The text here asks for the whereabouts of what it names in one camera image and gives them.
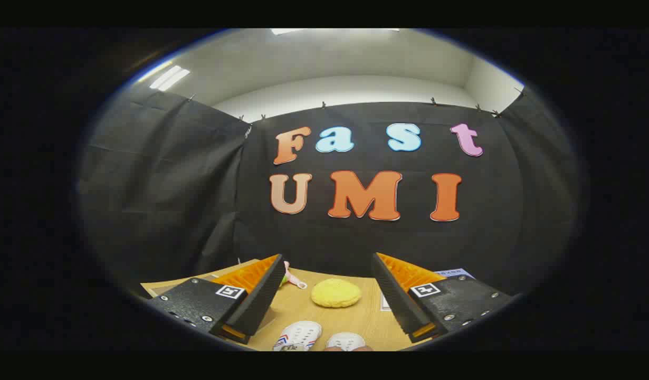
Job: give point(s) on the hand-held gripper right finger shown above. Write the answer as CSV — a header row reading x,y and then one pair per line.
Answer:
x,y
393,298

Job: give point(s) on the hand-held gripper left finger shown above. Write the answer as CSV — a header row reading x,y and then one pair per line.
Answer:
x,y
264,301

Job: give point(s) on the white canvas shoe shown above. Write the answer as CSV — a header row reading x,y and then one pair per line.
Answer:
x,y
346,341
299,334

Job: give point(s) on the white book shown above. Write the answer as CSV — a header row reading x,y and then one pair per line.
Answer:
x,y
385,303

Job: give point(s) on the pink and green plush toy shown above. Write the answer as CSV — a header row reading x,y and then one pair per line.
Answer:
x,y
291,278

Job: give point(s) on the yellow plush bun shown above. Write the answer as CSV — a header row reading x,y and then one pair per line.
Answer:
x,y
335,293

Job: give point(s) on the blue book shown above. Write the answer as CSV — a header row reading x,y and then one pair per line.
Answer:
x,y
454,273

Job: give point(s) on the ceiling light panel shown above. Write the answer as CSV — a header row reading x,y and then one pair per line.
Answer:
x,y
169,77
290,30

